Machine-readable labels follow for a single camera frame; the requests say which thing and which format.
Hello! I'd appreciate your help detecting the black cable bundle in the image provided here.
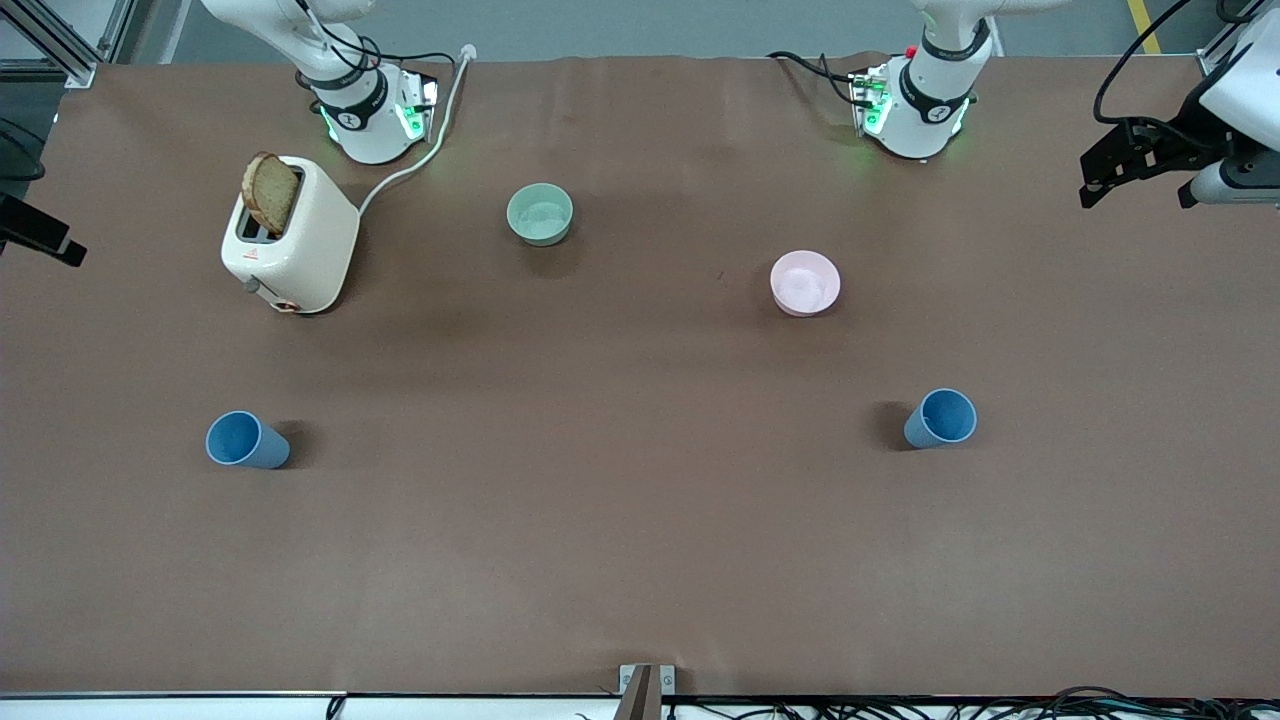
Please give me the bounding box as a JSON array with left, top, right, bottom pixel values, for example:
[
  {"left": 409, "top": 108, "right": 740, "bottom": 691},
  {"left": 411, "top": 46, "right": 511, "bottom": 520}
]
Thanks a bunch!
[{"left": 665, "top": 685, "right": 1280, "bottom": 720}]

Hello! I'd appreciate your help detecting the white toaster power cable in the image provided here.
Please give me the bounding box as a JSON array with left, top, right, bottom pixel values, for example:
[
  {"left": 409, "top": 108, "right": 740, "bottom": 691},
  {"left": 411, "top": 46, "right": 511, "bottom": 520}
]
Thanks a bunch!
[{"left": 357, "top": 44, "right": 477, "bottom": 216}]

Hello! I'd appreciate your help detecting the pale pink bowl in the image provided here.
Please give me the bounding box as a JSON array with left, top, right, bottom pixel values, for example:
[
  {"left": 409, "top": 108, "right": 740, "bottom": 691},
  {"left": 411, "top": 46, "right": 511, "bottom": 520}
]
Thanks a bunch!
[{"left": 769, "top": 249, "right": 842, "bottom": 318}]

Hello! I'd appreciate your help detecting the brown table cover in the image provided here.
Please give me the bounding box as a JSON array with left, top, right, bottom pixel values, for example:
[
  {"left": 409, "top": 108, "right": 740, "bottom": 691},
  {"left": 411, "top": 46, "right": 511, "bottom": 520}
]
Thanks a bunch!
[{"left": 0, "top": 52, "right": 1280, "bottom": 699}]

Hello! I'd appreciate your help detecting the arm base plate green light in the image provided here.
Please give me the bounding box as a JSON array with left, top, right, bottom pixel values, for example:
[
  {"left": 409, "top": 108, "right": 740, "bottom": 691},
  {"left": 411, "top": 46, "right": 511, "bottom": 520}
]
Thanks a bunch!
[
  {"left": 848, "top": 62, "right": 893, "bottom": 138},
  {"left": 392, "top": 66, "right": 441, "bottom": 143}
]

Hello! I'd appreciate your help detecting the black arm base cable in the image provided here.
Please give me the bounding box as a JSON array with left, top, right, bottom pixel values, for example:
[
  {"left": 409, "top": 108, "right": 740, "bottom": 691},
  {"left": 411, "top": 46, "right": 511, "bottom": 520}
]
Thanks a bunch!
[{"left": 767, "top": 50, "right": 863, "bottom": 106}]

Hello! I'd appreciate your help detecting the blue plastic cup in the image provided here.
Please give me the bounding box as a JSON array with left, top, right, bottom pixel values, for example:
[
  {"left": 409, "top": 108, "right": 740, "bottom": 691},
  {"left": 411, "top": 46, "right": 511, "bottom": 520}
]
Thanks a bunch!
[
  {"left": 205, "top": 410, "right": 292, "bottom": 471},
  {"left": 903, "top": 387, "right": 979, "bottom": 450}
]

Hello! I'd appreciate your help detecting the yellow floor tape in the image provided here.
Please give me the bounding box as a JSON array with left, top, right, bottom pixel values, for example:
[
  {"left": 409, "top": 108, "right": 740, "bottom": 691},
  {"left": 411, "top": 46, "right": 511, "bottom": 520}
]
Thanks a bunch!
[{"left": 1127, "top": 0, "right": 1163, "bottom": 56}]

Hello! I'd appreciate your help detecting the brown toast slice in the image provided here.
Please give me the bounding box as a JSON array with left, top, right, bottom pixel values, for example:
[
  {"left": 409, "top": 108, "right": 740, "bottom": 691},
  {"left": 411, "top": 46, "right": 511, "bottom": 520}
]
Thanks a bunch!
[{"left": 241, "top": 151, "right": 301, "bottom": 237}]

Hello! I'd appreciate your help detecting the mint green bowl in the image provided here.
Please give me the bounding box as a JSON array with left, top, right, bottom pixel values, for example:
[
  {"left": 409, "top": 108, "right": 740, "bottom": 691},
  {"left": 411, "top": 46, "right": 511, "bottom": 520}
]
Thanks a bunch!
[{"left": 505, "top": 182, "right": 575, "bottom": 247}]

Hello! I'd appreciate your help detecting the aluminium frame profile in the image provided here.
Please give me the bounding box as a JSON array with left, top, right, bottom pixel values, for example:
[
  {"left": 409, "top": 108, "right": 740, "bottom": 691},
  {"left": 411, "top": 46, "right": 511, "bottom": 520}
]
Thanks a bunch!
[
  {"left": 0, "top": 0, "right": 138, "bottom": 89},
  {"left": 1197, "top": 0, "right": 1280, "bottom": 79}
]

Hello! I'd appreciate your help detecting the grey metal bracket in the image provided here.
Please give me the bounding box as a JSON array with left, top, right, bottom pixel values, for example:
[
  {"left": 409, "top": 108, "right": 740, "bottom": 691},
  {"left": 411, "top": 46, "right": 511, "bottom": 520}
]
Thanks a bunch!
[{"left": 618, "top": 663, "right": 678, "bottom": 720}]

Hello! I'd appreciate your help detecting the cream white toaster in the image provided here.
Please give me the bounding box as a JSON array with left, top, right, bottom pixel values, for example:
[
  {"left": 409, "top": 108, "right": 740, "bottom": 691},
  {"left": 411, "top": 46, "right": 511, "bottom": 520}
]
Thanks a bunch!
[{"left": 220, "top": 155, "right": 361, "bottom": 316}]

